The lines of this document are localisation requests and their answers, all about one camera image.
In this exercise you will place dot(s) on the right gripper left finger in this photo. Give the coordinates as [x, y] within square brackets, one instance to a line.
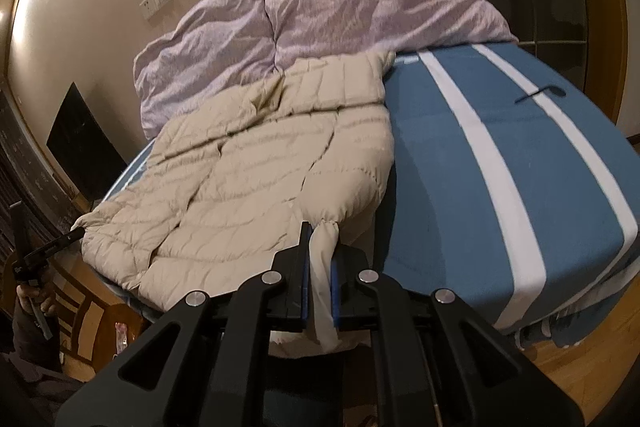
[202, 363]

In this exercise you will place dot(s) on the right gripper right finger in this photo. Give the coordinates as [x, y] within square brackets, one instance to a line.
[437, 361]

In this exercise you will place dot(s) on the beige puffer jacket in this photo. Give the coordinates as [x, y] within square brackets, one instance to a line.
[229, 185]

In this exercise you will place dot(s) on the person's left hand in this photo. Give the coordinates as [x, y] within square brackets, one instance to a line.
[43, 298]

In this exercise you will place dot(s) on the wooden chair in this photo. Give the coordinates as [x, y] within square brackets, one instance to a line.
[88, 313]

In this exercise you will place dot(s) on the black television screen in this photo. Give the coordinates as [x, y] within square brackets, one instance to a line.
[82, 149]

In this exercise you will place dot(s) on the blue white striped bedsheet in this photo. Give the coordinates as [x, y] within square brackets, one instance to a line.
[508, 186]

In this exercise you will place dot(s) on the lilac crumpled duvet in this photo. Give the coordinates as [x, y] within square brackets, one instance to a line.
[221, 43]

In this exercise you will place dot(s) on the white wall switch plate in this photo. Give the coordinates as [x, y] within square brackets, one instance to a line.
[149, 8]

